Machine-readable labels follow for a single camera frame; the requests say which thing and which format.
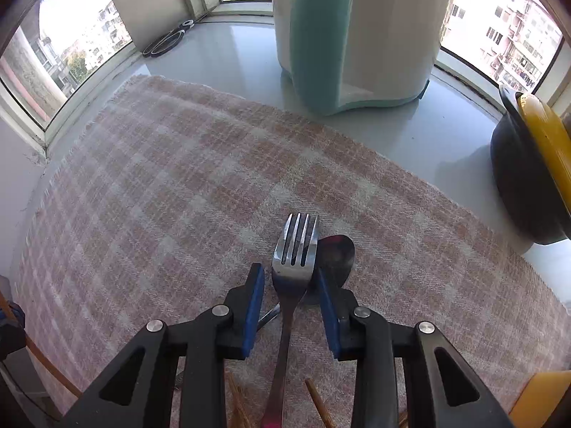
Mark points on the yellow plastic container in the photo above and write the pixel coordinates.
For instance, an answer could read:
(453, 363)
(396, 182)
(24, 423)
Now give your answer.
(544, 401)

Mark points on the teal and white pot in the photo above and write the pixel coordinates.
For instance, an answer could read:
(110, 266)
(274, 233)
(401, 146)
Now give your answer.
(312, 53)

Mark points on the metal fork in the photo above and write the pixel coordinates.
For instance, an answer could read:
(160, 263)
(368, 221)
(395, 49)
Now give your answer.
(290, 276)

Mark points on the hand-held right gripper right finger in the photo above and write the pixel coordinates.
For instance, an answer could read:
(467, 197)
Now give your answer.
(328, 316)

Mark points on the yellow casserole lid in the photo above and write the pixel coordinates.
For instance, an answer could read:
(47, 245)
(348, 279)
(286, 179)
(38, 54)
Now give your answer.
(542, 133)

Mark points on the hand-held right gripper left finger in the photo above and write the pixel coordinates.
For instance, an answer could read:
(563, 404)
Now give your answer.
(254, 312)

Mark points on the black scissors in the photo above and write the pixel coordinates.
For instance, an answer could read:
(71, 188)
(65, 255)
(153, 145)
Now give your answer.
(163, 44)

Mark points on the white cutting board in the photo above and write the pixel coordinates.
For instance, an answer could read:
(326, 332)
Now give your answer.
(147, 9)

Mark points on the metal spoon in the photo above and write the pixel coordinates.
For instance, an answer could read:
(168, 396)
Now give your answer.
(337, 258)

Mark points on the black casserole pot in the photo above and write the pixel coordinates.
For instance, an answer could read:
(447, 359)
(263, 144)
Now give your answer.
(513, 174)

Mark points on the pink plaid cloth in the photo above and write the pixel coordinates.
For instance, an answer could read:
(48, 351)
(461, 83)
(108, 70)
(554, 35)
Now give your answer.
(178, 187)

